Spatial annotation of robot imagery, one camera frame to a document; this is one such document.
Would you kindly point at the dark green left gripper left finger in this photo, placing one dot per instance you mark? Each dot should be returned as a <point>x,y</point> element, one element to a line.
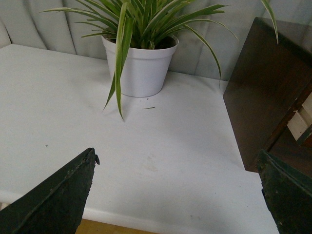
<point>57,204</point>

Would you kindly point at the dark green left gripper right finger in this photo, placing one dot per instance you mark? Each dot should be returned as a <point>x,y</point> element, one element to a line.
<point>287,193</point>

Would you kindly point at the wooden drawer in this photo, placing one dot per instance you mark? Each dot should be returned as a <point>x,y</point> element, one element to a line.
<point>289,118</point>

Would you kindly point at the white drawer handle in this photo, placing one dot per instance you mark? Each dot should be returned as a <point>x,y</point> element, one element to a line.
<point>300,125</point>

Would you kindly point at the dark wooden drawer cabinet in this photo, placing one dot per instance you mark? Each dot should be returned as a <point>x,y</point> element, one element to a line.
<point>271,79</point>

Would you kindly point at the grey curtain backdrop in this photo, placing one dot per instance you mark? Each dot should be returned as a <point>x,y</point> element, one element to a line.
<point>33,23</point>

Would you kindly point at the white plant pot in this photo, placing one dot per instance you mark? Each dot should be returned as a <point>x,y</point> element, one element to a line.
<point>145,70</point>

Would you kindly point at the green striped spider plant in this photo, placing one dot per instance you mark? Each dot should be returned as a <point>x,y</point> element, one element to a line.
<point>139,24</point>

